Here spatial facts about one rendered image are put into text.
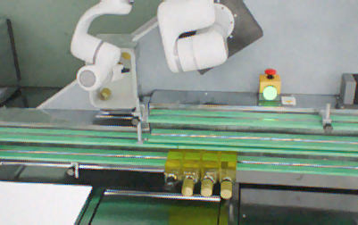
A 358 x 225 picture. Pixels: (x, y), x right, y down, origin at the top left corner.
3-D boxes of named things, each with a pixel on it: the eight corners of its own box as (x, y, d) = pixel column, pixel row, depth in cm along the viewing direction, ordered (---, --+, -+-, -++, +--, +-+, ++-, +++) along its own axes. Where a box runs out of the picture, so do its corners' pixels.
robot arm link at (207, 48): (232, 48, 147) (230, 69, 133) (190, 57, 150) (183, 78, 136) (226, 17, 143) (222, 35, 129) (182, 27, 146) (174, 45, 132)
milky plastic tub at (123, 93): (96, 97, 184) (90, 107, 177) (90, 39, 174) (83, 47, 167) (142, 99, 182) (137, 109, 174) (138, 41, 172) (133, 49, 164)
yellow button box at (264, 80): (258, 91, 175) (258, 100, 168) (259, 71, 172) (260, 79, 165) (278, 92, 174) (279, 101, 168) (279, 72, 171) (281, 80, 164)
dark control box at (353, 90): (338, 94, 172) (343, 104, 164) (342, 72, 168) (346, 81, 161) (364, 95, 170) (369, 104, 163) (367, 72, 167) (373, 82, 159)
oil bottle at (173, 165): (172, 151, 176) (162, 185, 157) (171, 137, 173) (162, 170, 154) (187, 152, 175) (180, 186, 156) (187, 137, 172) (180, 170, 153)
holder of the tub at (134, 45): (99, 110, 187) (93, 119, 180) (91, 40, 175) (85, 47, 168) (143, 111, 185) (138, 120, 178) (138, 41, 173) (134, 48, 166)
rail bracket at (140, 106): (139, 132, 173) (132, 150, 162) (137, 89, 166) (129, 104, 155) (148, 133, 173) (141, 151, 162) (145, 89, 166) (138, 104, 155)
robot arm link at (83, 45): (137, 1, 141) (113, 68, 147) (95, -16, 142) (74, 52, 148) (129, 2, 133) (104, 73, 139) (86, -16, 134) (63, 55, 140)
